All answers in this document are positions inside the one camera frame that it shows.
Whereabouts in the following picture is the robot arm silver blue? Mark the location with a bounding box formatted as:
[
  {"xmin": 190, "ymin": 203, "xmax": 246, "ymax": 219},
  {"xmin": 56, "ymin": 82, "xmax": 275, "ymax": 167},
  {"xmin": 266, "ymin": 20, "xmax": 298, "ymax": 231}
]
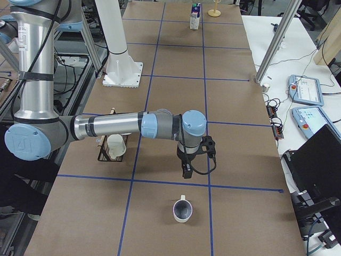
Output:
[{"xmin": 4, "ymin": 1, "xmax": 215, "ymax": 179}]

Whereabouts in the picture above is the lower teach pendant tablet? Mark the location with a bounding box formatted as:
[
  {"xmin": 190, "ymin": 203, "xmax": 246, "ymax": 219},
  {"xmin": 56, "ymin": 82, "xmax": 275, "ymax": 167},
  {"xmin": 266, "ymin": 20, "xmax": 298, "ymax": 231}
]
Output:
[{"xmin": 291, "ymin": 106, "xmax": 333, "ymax": 139}]

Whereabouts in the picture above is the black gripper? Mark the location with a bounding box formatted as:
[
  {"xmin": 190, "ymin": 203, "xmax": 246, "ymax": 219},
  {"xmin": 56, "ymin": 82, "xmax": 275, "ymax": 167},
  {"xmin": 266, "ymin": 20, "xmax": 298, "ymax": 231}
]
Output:
[{"xmin": 177, "ymin": 147, "xmax": 193, "ymax": 179}]

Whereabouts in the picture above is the small metal cup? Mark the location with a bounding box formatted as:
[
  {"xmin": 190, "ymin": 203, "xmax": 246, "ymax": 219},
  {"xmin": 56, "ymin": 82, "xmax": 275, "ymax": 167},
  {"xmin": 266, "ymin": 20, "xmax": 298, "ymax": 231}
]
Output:
[{"xmin": 262, "ymin": 84, "xmax": 270, "ymax": 93}]

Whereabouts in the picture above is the aluminium frame post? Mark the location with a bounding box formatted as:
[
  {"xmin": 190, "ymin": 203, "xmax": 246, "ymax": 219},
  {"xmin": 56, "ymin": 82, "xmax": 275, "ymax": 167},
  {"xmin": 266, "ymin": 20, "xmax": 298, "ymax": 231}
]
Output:
[{"xmin": 255, "ymin": 0, "xmax": 302, "ymax": 84}]

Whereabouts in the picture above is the teach pendant tablet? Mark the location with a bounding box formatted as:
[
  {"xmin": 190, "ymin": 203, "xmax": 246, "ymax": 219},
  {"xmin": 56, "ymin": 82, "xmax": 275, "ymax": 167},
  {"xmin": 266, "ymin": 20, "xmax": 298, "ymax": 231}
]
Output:
[
  {"xmin": 288, "ymin": 75, "xmax": 324, "ymax": 106},
  {"xmin": 291, "ymin": 106, "xmax": 333, "ymax": 139}
]

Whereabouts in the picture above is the white mug grey inside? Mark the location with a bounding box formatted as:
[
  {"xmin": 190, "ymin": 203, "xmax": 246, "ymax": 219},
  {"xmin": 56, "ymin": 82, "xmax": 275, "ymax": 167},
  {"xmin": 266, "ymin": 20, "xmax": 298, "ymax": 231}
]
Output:
[{"xmin": 173, "ymin": 195, "xmax": 193, "ymax": 223}]

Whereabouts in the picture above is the upper teach pendant tablet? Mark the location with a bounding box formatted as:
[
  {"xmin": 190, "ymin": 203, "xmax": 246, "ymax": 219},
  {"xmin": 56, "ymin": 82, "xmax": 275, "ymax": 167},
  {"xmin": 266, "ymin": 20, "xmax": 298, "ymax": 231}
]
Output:
[{"xmin": 288, "ymin": 75, "xmax": 324, "ymax": 106}]

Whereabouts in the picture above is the blue white milk carton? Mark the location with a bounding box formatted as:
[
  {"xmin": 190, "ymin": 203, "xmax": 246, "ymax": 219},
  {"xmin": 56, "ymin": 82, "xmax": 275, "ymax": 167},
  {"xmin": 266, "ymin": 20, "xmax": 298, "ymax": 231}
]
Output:
[{"xmin": 190, "ymin": 3, "xmax": 201, "ymax": 30}]

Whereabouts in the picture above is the white camera pillar base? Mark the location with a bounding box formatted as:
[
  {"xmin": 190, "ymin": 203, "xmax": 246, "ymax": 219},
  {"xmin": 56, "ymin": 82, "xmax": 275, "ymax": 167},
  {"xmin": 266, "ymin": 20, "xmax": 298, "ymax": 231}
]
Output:
[{"xmin": 95, "ymin": 0, "xmax": 143, "ymax": 88}]

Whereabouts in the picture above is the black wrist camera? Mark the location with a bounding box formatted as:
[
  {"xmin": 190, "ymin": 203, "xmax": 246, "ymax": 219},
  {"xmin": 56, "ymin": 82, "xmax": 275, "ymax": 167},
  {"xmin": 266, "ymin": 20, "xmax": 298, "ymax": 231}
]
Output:
[{"xmin": 201, "ymin": 135, "xmax": 216, "ymax": 159}]

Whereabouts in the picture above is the wooden mug tree stand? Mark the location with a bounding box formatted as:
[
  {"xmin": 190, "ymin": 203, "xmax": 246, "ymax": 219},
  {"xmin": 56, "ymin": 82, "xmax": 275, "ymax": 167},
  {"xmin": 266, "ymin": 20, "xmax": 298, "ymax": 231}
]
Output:
[{"xmin": 208, "ymin": 0, "xmax": 221, "ymax": 18}]

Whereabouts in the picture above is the black laptop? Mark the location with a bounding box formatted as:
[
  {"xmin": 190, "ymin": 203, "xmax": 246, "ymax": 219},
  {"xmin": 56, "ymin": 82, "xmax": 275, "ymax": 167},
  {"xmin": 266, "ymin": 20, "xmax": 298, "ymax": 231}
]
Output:
[{"xmin": 282, "ymin": 124, "xmax": 341, "ymax": 203}]

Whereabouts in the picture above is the white mug in rack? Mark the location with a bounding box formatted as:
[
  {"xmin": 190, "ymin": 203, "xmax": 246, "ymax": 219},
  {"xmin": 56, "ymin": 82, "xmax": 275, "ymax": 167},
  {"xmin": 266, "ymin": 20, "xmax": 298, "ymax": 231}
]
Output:
[{"xmin": 107, "ymin": 134, "xmax": 126, "ymax": 159}]

